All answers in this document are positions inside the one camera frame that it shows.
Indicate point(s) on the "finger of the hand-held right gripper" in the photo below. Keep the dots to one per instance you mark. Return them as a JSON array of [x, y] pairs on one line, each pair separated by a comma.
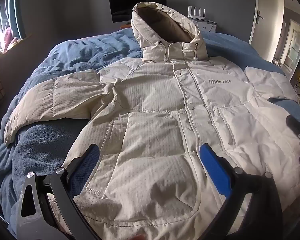
[[297, 126]]

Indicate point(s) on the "pink cloth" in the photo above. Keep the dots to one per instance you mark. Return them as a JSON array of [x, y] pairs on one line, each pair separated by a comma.
[[8, 38]]

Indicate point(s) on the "blue fleece blanket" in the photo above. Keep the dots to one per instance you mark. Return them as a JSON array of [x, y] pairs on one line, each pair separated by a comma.
[[72, 55]]

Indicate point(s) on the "white door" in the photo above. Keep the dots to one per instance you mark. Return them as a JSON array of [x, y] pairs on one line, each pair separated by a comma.
[[270, 12]]

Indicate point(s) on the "black monitor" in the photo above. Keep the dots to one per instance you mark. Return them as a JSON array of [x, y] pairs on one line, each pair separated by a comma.
[[130, 3]]

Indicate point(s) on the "cream hooded puffer jacket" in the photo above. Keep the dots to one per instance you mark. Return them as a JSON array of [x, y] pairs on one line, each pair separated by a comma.
[[152, 105]]

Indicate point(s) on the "white cabinet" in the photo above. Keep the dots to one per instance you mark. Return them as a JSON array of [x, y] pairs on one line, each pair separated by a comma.
[[207, 26]]

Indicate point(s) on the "teal curtain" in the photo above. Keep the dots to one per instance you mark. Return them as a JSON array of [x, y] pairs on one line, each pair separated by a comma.
[[13, 12]]

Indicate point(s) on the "wooden desk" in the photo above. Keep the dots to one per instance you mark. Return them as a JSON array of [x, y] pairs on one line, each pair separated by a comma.
[[126, 25]]

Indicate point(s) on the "white router with antennas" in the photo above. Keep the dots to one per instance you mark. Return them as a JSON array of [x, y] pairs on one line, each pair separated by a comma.
[[197, 13]]

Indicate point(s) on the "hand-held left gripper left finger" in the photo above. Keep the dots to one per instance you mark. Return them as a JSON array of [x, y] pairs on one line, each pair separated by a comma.
[[86, 165]]

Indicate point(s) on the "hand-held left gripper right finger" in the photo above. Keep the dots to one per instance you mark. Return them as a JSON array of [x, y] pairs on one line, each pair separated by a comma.
[[215, 170]]

